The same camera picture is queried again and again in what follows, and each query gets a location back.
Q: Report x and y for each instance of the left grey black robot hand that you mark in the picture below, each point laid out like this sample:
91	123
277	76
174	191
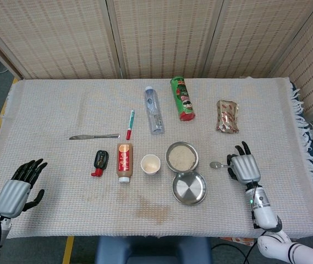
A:
11	196

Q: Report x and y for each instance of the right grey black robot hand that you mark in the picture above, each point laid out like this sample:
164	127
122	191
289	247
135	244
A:
245	167

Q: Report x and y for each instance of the small metal spoon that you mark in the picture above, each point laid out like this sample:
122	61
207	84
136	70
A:
214	165

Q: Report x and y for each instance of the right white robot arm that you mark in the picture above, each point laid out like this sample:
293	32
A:
264	214

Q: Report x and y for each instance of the blue robot base seat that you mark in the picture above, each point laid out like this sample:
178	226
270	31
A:
150	250

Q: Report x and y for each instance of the empty steel plate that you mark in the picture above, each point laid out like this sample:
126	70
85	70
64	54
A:
189	188

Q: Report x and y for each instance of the steel bowl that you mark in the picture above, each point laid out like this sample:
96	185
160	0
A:
182	170

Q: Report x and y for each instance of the white paper cup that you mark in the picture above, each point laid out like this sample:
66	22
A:
150	165

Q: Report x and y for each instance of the gold snack packet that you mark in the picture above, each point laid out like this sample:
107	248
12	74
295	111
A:
227	116

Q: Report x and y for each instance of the orange printed packet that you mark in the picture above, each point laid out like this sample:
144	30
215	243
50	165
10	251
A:
238	240

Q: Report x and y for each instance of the green chips can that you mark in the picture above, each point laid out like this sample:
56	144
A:
182	99

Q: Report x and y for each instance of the black red small gadget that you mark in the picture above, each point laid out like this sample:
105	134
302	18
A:
101	159

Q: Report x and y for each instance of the metal table knife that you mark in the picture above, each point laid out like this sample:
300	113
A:
90	137

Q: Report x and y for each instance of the white woven tablecloth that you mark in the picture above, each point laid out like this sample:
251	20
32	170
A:
62	110

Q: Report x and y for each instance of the clear plastic water bottle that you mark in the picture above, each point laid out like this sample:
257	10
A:
153	110

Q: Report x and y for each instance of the brown sauce bottle white cap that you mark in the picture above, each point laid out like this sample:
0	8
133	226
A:
124	162

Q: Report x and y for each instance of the red green white marker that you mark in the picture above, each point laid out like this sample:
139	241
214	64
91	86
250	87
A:
131	123

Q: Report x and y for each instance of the woven bamboo folding screen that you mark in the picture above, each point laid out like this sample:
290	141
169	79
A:
159	41

